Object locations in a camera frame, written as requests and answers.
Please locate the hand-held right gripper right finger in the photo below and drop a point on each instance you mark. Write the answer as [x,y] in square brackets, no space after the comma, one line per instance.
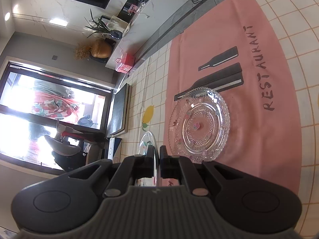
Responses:
[165,165]

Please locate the smooth clear glass plate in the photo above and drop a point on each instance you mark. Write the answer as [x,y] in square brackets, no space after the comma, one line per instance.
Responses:
[147,139]

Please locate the black flat board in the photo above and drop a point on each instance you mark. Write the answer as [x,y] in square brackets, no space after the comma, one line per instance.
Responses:
[119,109]

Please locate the glass sliding door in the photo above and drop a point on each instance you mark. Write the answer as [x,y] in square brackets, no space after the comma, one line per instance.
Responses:
[15,92]

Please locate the white picture frame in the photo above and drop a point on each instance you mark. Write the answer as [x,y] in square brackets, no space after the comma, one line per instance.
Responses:
[119,23]

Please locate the pink floral packet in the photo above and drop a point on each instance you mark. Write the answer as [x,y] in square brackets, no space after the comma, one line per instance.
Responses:
[133,8]

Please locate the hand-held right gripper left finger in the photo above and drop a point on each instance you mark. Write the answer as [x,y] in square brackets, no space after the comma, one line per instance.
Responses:
[149,164]

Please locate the grey padded chair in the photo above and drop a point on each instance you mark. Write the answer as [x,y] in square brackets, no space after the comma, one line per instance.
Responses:
[62,145]

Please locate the green leafy plant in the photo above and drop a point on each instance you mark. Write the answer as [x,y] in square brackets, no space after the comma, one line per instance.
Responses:
[98,26]

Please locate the dark blue glass vase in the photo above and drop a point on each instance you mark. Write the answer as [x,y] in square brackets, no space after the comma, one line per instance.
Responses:
[116,34]

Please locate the floral blanket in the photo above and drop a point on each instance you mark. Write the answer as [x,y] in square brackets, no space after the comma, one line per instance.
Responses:
[54,104]

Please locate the golden round vase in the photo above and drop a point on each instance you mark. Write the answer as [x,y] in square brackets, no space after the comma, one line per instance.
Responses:
[101,48]

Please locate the beaded glass plate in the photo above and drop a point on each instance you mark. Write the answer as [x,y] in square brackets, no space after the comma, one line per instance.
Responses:
[199,124]

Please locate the dried yellow flowers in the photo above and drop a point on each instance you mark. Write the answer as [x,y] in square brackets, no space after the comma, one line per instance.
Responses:
[82,52]

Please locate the pink gift box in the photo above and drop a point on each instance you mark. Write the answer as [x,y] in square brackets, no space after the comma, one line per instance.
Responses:
[125,63]

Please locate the white marble television cabinet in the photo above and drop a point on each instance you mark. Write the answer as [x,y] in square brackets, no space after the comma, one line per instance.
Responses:
[154,22]

